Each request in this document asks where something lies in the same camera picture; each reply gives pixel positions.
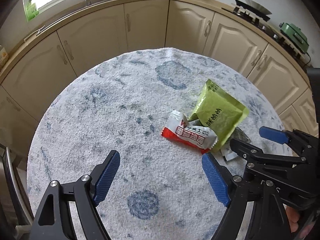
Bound large glass jar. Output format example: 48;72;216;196
0;46;9;69

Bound gas stove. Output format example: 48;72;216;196
230;0;308;62

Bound black steel pedal bin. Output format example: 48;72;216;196
1;145;34;239

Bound kitchen sink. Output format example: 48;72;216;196
35;0;113;33

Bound steel wok pan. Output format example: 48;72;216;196
245;0;272;15

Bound green snack bag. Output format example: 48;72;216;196
188;79;249;152

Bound white blue patterned tablecloth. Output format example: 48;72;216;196
27;48;292;239

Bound person's right hand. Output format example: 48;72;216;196
285;206;300;232

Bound grey white torn bag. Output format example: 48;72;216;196
220;127;251;162

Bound green electric cooker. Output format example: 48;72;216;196
279;23;309;54

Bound cream lower cabinets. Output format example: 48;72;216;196
1;0;319;154

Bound green bottle on sill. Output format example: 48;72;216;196
24;0;39;22

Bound red white candy wrapper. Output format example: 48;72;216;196
161;110;218;154

